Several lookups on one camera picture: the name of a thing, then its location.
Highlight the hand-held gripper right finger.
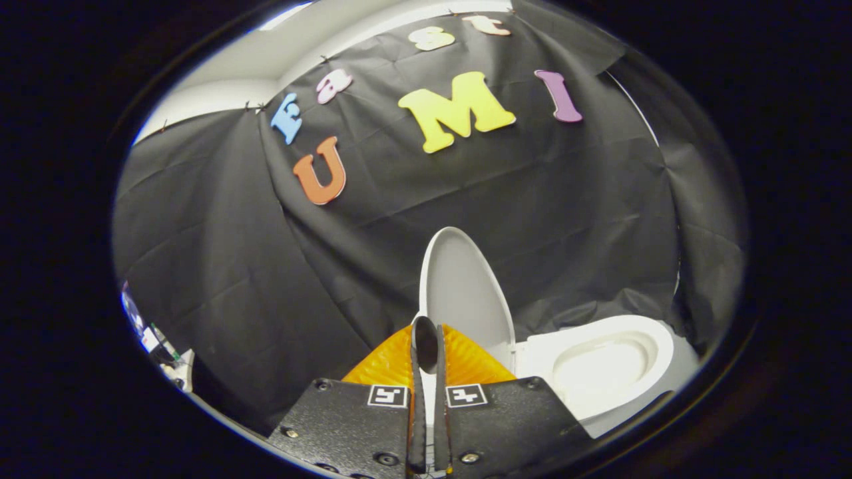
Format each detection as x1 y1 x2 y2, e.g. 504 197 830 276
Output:
434 324 596 477

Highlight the white toilet lid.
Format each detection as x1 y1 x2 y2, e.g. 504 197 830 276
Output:
411 226 517 390

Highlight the white and green clutter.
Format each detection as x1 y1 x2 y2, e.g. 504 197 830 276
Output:
120 281 195 392

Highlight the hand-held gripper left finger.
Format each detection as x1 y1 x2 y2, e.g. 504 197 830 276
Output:
266 317 428 478

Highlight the black backdrop cloth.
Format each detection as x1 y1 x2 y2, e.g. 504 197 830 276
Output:
112 0 750 434

